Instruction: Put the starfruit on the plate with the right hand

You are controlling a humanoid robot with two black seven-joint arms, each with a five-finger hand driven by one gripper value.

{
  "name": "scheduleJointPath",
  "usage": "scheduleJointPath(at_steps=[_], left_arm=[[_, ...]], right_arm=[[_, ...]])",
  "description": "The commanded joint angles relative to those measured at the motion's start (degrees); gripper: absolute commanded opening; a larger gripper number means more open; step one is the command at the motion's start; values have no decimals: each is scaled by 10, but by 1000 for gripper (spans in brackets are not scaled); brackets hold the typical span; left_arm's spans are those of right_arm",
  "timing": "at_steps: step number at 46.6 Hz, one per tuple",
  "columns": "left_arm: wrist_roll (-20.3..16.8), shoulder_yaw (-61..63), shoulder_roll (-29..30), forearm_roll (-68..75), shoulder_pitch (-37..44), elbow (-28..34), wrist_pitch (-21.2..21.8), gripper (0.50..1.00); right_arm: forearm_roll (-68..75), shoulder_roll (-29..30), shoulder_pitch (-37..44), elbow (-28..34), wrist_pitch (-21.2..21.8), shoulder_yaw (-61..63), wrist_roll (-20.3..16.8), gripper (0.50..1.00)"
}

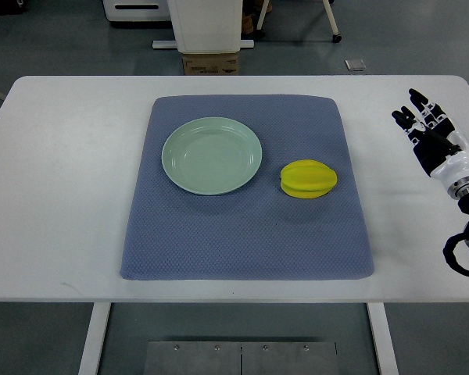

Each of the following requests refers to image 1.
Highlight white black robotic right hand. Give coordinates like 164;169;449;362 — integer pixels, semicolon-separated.
392;88;469;200

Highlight yellow starfruit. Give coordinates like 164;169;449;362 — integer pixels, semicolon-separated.
280;159;338;199

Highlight grey floor plate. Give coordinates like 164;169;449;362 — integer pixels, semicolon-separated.
344;59;367;72

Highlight light green plate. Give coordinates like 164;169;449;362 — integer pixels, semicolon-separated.
161;117;263;195

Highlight white chair leg with caster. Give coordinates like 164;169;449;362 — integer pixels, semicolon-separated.
254;0;342;44

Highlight white right table leg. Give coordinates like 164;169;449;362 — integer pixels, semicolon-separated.
367;302;399;375

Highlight white table leg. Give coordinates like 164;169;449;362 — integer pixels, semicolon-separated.
367;302;399;375
78;302;111;375

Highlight blue textured mat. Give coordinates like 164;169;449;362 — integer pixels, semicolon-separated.
120;95;374;280

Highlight brown shoes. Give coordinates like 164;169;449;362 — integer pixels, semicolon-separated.
241;13;254;35

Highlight cardboard box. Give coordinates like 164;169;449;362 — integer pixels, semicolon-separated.
181;53;239;76

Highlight white cabinet with black slot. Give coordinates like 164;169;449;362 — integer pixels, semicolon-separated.
102;0;170;22

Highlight white left table leg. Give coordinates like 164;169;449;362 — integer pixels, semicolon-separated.
78;302;111;375

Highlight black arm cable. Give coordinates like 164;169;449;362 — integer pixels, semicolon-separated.
443;230;469;277

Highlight white pedestal column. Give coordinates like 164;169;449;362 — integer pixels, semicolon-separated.
152;0;255;54

